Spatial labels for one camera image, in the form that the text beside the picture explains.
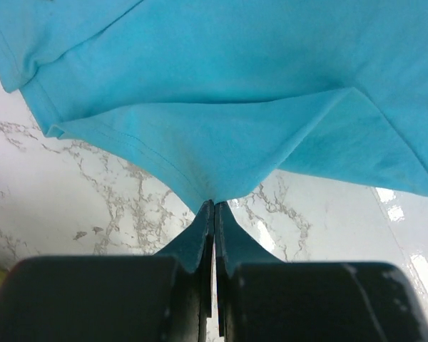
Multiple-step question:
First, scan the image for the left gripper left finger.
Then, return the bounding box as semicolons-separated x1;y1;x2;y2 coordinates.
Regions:
0;201;214;341

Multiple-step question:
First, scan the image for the teal t shirt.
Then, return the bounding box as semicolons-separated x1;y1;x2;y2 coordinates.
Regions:
0;1;428;210

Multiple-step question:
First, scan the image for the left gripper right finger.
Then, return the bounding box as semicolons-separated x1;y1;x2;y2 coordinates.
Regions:
214;202;428;341

